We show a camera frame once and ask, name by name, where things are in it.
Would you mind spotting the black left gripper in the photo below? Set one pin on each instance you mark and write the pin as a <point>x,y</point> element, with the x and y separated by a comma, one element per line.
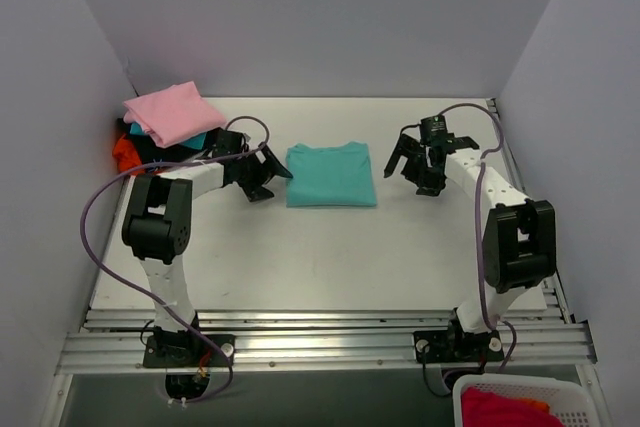
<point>255,173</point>

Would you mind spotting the pink folded t shirt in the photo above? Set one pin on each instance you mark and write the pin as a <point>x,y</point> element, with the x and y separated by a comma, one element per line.
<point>173,115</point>

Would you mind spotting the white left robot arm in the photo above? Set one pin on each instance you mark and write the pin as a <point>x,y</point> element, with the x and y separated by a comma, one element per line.
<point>158,220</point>

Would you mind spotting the white plastic laundry basket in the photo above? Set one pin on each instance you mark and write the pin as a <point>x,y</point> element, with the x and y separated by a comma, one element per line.
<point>569,402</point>

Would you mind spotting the orange garment in basket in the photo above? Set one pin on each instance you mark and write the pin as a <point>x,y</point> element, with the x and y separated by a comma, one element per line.
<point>535,407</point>

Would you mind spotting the teal t shirt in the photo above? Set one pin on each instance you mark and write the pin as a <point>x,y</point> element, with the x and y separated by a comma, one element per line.
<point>330,176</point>

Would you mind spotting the magenta t shirt in basket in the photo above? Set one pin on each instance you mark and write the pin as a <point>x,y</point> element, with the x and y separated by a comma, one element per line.
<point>491,410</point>

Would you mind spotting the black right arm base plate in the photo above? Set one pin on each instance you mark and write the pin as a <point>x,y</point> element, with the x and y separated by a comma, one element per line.
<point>447,346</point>

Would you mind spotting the black folded patterned t shirt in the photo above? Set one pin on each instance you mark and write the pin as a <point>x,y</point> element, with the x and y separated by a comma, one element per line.
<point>149,152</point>

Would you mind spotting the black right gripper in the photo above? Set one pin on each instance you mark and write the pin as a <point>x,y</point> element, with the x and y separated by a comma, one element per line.
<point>417,162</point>

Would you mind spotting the aluminium table frame rails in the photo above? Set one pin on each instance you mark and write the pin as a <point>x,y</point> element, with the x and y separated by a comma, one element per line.
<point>333,290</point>

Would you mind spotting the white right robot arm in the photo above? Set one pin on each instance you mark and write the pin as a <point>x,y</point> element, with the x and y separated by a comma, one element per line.
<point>515,235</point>

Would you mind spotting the orange folded t shirt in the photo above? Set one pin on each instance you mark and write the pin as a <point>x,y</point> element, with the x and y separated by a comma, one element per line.
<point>126,156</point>

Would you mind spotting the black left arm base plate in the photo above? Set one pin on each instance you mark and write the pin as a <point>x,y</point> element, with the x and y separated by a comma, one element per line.
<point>181,351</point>

